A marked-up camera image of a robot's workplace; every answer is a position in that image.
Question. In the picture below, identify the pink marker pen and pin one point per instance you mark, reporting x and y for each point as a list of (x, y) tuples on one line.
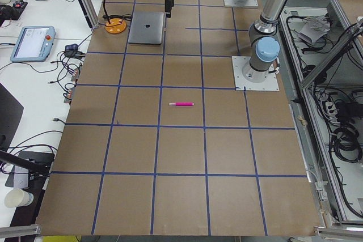
[(181, 104)]

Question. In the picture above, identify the silver closed laptop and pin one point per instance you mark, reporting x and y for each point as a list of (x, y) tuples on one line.
[(146, 28)]

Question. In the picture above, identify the blue teach pendant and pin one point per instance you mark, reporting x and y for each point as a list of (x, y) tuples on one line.
[(34, 44)]

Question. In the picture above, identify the black monitor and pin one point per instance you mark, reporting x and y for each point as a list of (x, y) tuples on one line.
[(10, 114)]

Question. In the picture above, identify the white paper cup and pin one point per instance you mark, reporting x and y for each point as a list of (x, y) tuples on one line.
[(18, 198)]

